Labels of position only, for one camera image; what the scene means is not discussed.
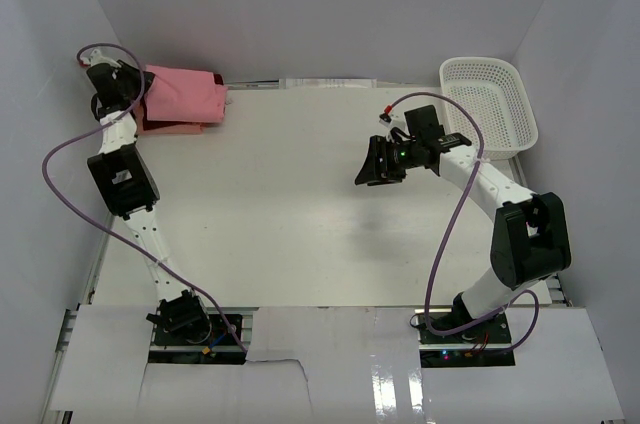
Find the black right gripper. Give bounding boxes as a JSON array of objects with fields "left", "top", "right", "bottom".
[{"left": 354, "top": 136, "right": 421, "bottom": 187}]

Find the pink t-shirt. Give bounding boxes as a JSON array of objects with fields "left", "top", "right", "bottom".
[{"left": 142, "top": 63, "right": 230, "bottom": 126}]

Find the white perforated plastic basket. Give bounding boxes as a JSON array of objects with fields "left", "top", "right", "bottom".
[{"left": 439, "top": 57, "right": 538, "bottom": 161}]

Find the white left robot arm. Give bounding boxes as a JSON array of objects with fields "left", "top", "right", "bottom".
[{"left": 85, "top": 57, "right": 212, "bottom": 344}]

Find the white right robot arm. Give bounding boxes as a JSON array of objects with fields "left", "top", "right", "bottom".
[{"left": 355, "top": 105, "right": 571, "bottom": 343}]

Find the dark red folded t-shirt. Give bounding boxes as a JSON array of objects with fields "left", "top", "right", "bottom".
[{"left": 135, "top": 72, "right": 226, "bottom": 135}]

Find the peach folded t-shirt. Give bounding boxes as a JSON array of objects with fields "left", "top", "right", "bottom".
[{"left": 137, "top": 121, "right": 203, "bottom": 136}]

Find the white front cover board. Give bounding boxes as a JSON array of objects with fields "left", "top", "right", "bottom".
[{"left": 51, "top": 306, "right": 624, "bottom": 423}]

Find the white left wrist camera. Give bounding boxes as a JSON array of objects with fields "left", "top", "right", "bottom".
[{"left": 78, "top": 48, "right": 118, "bottom": 68}]

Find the white paper sheet at wall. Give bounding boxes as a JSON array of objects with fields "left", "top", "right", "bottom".
[{"left": 279, "top": 78, "right": 377, "bottom": 89}]

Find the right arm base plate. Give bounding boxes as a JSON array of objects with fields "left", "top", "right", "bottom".
[{"left": 409, "top": 312, "right": 516, "bottom": 369}]

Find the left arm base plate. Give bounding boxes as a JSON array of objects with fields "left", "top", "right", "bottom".
[{"left": 148, "top": 313, "right": 246, "bottom": 365}]

